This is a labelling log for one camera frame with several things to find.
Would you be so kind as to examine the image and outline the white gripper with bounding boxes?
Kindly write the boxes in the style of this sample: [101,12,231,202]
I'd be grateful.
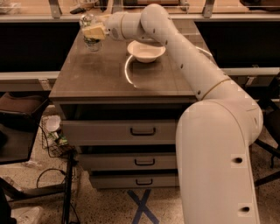
[81,12,125,41]

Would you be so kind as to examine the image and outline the green white 7up can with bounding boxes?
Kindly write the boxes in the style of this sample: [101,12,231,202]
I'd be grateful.
[79,14,102,52]

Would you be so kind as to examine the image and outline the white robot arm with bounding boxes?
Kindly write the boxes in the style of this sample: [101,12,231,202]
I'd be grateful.
[82,4,263,224]

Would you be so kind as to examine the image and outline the black remote on shelf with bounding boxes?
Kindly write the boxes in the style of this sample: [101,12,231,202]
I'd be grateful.
[70,7,86,15]

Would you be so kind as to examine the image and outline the white paper bowl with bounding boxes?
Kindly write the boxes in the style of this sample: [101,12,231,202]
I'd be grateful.
[127,40,165,63]

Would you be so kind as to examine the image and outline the grey drawer cabinet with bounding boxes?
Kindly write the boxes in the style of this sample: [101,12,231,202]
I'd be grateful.
[48,19,214,191]

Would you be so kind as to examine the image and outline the top grey drawer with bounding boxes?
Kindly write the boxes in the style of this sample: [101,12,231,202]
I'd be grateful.
[62,120,176,146]

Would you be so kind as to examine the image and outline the grey drawer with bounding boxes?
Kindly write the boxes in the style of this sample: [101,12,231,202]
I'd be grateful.
[79,152,177,172]
[89,173,179,189]
[62,120,176,146]

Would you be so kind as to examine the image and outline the dark chair left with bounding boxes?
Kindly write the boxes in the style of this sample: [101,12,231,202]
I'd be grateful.
[0,92,51,202]

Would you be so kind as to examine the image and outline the middle grey drawer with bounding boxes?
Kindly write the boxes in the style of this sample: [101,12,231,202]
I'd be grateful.
[79,152,177,172]

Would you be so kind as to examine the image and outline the bottom grey drawer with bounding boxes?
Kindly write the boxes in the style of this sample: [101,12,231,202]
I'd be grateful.
[89,173,179,189]

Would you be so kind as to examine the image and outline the wire waste basket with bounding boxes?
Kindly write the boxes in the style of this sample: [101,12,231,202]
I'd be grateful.
[40,115,72,158]

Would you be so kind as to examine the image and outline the black cable on floor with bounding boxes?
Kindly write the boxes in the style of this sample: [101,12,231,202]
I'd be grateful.
[36,167,67,189]

